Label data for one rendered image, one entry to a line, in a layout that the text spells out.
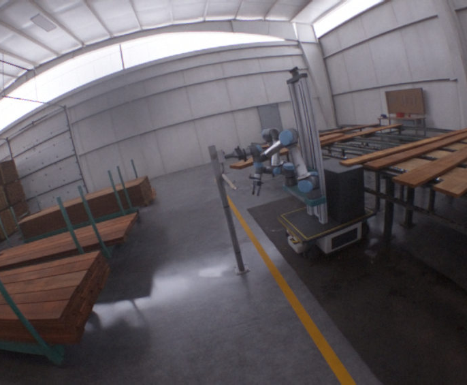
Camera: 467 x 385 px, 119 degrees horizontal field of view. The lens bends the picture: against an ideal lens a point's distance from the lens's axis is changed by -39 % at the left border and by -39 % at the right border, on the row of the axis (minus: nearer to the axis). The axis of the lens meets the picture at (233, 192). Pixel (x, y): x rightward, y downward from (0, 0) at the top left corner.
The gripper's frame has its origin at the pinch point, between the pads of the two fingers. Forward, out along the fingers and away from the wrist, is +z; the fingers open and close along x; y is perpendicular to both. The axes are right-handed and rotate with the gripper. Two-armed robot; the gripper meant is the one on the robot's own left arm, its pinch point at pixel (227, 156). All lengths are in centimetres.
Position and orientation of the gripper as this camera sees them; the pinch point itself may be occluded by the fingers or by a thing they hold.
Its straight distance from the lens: 198.2
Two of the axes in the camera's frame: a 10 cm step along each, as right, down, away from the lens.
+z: -9.6, 2.6, -1.3
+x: 2.7, 6.5, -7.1
